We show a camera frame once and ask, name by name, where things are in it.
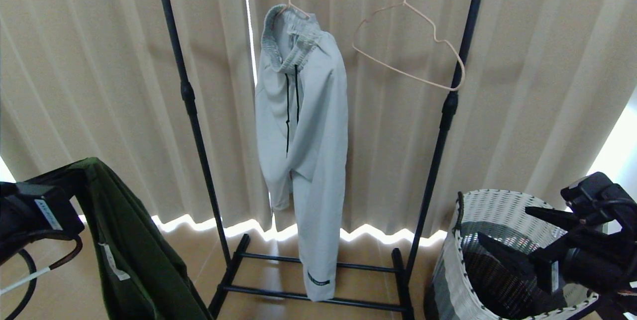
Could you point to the green garment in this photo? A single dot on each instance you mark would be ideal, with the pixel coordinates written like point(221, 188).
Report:
point(134, 250)

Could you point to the beige curtain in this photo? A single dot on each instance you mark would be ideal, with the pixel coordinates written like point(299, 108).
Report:
point(99, 86)

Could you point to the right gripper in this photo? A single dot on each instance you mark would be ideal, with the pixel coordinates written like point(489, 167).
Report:
point(597, 260)

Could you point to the black clothes rack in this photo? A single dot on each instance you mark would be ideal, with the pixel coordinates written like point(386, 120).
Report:
point(189, 96)

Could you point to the pale grey shorts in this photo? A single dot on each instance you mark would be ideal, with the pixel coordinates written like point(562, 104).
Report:
point(318, 160)

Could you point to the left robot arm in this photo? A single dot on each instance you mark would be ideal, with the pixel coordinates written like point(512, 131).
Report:
point(30, 275)

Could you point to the white laundry basket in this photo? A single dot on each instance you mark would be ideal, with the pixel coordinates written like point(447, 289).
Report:
point(492, 205)

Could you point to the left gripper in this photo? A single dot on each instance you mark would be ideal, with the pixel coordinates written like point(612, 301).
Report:
point(30, 210)

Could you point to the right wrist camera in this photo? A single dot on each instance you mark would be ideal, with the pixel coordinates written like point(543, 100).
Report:
point(592, 193)

